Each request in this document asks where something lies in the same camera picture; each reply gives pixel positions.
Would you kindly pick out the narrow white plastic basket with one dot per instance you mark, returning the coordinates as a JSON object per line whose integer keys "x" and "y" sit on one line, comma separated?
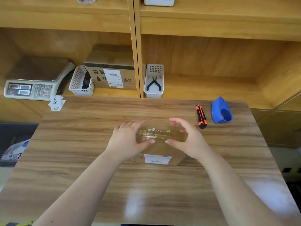
{"x": 154, "y": 94}

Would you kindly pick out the person's left hand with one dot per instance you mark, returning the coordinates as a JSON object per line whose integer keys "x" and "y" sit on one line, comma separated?
{"x": 124, "y": 141}

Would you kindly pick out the person's right forearm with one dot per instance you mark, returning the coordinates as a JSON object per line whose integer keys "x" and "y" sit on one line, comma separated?
{"x": 235, "y": 195}

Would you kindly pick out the wooden shelf unit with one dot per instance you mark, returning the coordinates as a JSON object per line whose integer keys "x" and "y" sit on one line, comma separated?
{"x": 211, "y": 28}

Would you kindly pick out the large labelled cardboard box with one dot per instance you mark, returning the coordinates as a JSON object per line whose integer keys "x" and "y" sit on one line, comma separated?
{"x": 110, "y": 58}

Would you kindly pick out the black object in basket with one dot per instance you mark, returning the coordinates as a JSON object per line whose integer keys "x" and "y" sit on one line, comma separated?
{"x": 86, "y": 81}

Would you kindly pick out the black floor bin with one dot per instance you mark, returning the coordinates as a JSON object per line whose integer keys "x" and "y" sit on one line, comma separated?
{"x": 14, "y": 131}

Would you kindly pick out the person's left forearm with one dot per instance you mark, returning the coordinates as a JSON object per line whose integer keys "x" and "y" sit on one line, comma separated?
{"x": 84, "y": 193}

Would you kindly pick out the orange black utility knife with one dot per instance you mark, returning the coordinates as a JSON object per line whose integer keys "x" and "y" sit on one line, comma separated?
{"x": 201, "y": 116}

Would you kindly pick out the white paper slips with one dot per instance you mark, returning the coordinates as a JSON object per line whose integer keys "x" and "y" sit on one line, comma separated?
{"x": 57, "y": 104}

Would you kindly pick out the yellow black striped floor tape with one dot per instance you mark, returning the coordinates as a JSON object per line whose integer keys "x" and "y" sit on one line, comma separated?
{"x": 290, "y": 170}

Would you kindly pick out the grey electronic weighing scale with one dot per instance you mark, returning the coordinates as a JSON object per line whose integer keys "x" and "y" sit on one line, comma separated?
{"x": 35, "y": 75}

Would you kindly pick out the white slotted storage basket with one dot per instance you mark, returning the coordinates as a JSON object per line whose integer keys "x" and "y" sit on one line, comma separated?
{"x": 160, "y": 1}

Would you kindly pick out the wide white plastic basket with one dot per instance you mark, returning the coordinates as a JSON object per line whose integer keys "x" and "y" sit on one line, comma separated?
{"x": 76, "y": 82}

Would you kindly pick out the person's right hand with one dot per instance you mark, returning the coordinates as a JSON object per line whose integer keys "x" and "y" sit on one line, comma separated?
{"x": 194, "y": 143}

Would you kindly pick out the small taped cardboard box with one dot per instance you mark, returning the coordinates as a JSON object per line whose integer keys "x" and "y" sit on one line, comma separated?
{"x": 160, "y": 149}

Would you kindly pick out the blue tape dispenser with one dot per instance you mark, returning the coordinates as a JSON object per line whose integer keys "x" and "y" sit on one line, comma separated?
{"x": 217, "y": 108}

